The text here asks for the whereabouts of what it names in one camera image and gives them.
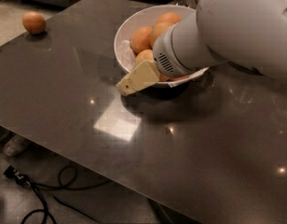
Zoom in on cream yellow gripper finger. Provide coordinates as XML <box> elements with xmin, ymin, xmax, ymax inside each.
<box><xmin>116</xmin><ymin>60</ymin><xmax>160</xmax><ymax>96</ymax></box>

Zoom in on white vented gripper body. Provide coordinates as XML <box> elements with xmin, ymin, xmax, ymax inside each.
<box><xmin>153</xmin><ymin>28</ymin><xmax>197</xmax><ymax>77</ymax></box>

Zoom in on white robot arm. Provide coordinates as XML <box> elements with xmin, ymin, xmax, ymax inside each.
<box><xmin>114</xmin><ymin>0</ymin><xmax>287</xmax><ymax>96</ymax></box>

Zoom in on front right orange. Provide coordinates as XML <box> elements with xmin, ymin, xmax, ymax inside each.
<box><xmin>159</xmin><ymin>74</ymin><xmax>189</xmax><ymax>82</ymax></box>

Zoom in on front large orange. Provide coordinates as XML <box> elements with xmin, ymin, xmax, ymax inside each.
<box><xmin>135</xmin><ymin>49</ymin><xmax>154</xmax><ymax>65</ymax></box>

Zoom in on white paper bowl liner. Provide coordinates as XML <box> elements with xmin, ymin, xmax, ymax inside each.
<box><xmin>115</xmin><ymin>40</ymin><xmax>207</xmax><ymax>88</ymax></box>

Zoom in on left orange in bowl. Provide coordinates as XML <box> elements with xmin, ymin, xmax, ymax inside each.
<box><xmin>130</xmin><ymin>26</ymin><xmax>152</xmax><ymax>54</ymax></box>

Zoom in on orange in bowl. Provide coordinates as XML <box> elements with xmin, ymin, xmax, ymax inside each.
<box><xmin>130</xmin><ymin>26</ymin><xmax>152</xmax><ymax>54</ymax></box>
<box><xmin>157</xmin><ymin>12</ymin><xmax>182</xmax><ymax>24</ymax></box>

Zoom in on top centre orange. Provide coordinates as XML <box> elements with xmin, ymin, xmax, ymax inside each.
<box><xmin>150</xmin><ymin>22</ymin><xmax>172</xmax><ymax>47</ymax></box>

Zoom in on back orange in bowl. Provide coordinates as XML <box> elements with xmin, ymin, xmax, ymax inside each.
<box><xmin>157</xmin><ymin>12</ymin><xmax>182</xmax><ymax>24</ymax></box>

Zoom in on white bowl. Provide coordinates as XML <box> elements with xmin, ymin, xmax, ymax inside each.
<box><xmin>113</xmin><ymin>4</ymin><xmax>210</xmax><ymax>89</ymax></box>

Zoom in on orange on table corner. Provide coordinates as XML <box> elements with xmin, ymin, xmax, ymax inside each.
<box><xmin>22</xmin><ymin>12</ymin><xmax>46</xmax><ymax>35</ymax></box>

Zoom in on white object under table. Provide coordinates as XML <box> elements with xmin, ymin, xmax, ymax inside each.
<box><xmin>3</xmin><ymin>135</ymin><xmax>31</xmax><ymax>157</ymax></box>

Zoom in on black cable on floor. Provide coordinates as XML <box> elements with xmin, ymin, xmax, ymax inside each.
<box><xmin>3</xmin><ymin>164</ymin><xmax>112</xmax><ymax>224</ymax></box>

